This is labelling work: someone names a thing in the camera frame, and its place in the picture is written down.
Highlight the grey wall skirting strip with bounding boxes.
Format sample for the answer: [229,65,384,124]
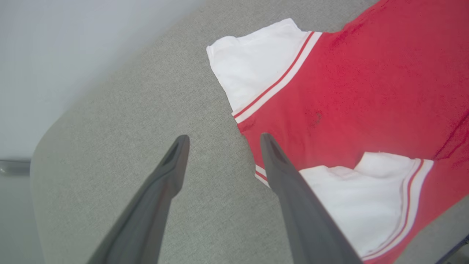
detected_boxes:
[0,159,31,176]

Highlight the red and white t-shirt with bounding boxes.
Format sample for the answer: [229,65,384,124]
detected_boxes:
[206,0,469,264]

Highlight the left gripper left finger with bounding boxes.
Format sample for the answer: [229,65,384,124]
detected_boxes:
[87,135,191,264]

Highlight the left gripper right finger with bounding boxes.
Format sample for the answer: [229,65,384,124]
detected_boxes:
[259,133,363,264]

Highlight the grey fabric sofa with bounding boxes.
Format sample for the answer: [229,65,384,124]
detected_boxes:
[30,0,469,264]

